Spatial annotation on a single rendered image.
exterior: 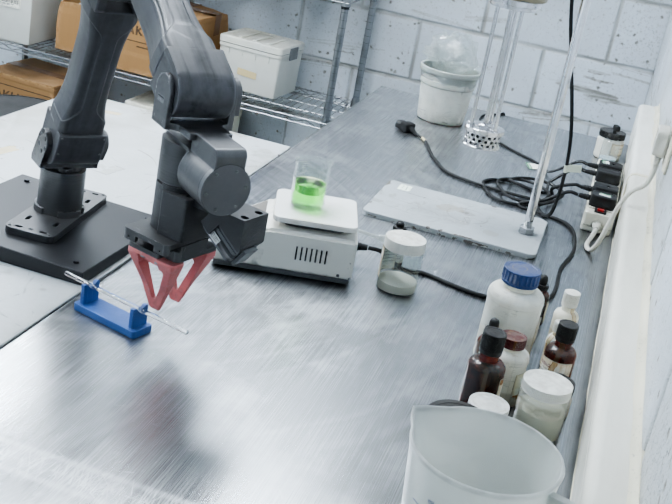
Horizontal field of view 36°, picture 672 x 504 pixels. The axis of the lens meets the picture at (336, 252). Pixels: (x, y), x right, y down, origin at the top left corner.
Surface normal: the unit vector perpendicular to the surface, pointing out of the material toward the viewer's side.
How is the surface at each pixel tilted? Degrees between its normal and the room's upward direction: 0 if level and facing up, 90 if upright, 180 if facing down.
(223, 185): 91
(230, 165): 91
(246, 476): 0
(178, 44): 30
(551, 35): 90
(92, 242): 2
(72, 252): 2
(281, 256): 90
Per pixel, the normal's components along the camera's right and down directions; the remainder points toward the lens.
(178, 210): -0.54, 0.23
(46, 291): 0.17, -0.91
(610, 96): -0.30, 0.32
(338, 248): 0.00, 0.38
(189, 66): 0.43, -0.58
